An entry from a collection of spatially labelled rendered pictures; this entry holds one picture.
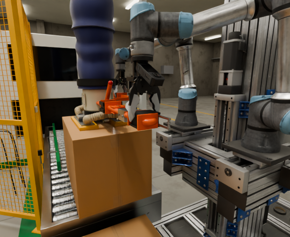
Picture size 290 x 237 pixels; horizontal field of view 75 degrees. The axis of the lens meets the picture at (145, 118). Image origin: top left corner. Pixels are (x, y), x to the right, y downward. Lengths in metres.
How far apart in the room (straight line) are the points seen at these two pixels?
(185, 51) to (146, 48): 0.78
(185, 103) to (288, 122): 0.62
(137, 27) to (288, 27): 0.47
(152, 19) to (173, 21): 0.06
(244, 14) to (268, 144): 0.51
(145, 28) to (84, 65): 0.56
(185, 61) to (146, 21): 0.78
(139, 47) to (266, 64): 0.75
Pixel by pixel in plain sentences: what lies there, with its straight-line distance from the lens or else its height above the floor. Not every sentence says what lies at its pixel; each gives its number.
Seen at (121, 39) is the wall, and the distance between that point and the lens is 11.77.
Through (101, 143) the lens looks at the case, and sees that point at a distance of 0.91.
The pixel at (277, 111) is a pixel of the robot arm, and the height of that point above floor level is 1.22.
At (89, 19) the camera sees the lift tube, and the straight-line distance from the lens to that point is 1.11.
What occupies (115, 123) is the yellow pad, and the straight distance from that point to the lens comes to 1.07.
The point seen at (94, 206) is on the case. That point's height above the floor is 0.72.
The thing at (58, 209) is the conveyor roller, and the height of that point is 0.54.
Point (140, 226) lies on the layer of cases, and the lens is 1.18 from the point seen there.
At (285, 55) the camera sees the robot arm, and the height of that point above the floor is 1.41.
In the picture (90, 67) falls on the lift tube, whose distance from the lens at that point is 1.09.
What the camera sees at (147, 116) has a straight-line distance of 0.59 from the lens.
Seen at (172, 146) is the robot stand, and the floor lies 0.93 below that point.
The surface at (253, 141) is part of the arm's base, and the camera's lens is 0.92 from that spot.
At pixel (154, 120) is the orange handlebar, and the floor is 1.21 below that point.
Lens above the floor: 1.34
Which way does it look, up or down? 12 degrees down
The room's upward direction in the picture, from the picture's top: straight up
